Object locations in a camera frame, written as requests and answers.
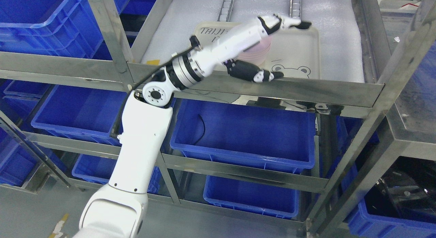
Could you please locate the blue bin upper left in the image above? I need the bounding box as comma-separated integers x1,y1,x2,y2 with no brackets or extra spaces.
0,0,104,58

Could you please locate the metal shelf rack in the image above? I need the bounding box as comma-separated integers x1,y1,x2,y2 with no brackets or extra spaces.
1,0,435,236

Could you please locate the blue bin under shelf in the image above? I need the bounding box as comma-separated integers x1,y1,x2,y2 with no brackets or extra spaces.
170,100,315,174

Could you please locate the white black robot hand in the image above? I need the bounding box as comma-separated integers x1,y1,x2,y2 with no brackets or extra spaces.
188,13,312,83

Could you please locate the blue bin bottom centre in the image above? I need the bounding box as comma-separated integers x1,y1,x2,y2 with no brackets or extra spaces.
203,176,299,219

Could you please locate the blue bin middle left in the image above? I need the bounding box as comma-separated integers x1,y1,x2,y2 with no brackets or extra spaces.
31,85,126,146

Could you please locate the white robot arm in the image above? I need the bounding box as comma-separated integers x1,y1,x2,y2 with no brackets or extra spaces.
74,47,216,238

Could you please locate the white frog tray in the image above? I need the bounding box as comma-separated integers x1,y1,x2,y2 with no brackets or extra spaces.
193,21,321,79

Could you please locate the pink plastic bowl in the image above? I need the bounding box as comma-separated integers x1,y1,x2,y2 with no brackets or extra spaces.
237,36,271,65

